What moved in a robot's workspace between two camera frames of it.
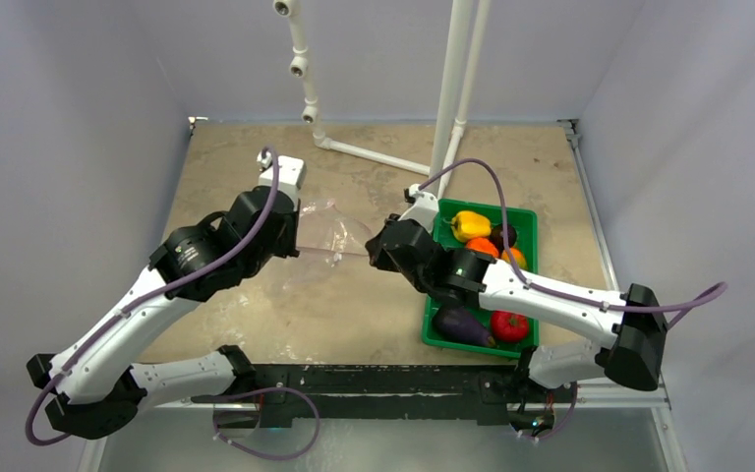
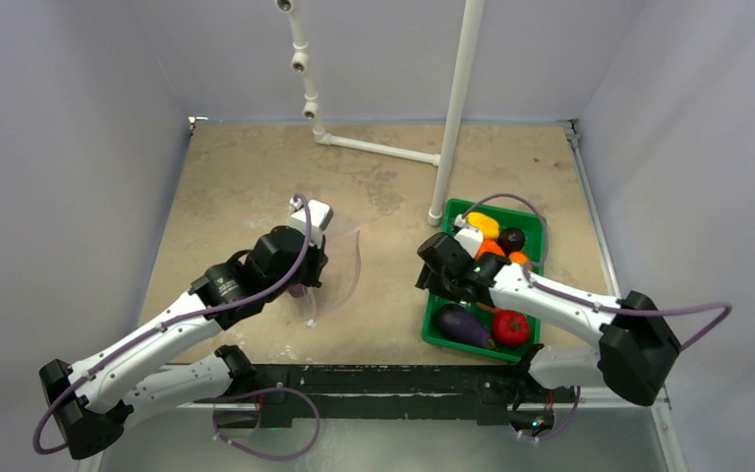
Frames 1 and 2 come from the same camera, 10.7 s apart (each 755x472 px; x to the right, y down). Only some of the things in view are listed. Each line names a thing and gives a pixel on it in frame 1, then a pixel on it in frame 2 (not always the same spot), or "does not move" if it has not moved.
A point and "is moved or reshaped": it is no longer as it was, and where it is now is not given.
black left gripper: x=289 y=246 to x=319 y=259
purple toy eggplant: x=456 y=324 does not move
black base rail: x=447 y=394 does not move
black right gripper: x=385 y=245 to x=430 y=274
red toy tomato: x=509 y=325 does not move
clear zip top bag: x=326 y=232 is moved or reshaped
